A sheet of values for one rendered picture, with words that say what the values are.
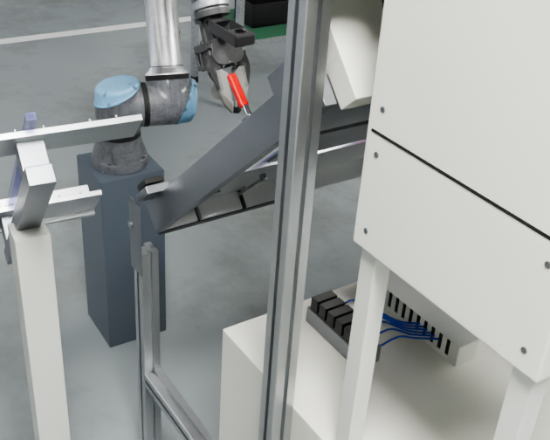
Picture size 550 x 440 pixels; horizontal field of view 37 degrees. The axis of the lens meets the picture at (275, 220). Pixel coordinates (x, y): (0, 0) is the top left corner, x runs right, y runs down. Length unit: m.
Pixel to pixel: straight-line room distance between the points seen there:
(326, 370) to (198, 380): 0.93
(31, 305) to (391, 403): 0.64
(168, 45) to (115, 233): 0.52
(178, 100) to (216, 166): 0.79
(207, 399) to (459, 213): 1.47
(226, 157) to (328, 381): 0.43
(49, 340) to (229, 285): 1.24
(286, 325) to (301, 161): 0.28
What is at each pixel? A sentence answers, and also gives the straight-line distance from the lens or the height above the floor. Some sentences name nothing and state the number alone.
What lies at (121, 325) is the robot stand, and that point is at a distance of 2.43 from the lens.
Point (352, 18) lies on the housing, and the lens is 1.11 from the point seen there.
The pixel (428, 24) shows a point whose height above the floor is 1.32.
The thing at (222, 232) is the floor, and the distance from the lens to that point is 2.97.
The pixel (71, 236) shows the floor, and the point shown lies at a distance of 2.97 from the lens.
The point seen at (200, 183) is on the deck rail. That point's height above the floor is 0.88.
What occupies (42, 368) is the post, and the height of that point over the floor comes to 0.55.
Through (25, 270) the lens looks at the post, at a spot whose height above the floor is 0.77.
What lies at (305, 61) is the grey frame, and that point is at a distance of 1.04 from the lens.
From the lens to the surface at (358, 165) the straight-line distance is 1.95.
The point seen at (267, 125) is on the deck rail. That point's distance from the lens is 1.21.
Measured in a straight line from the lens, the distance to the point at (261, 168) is 1.60.
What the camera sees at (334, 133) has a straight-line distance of 1.30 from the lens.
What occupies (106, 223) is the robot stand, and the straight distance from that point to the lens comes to 2.21.
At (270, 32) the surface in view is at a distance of 3.94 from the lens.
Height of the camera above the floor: 1.58
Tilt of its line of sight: 31 degrees down
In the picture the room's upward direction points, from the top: 4 degrees clockwise
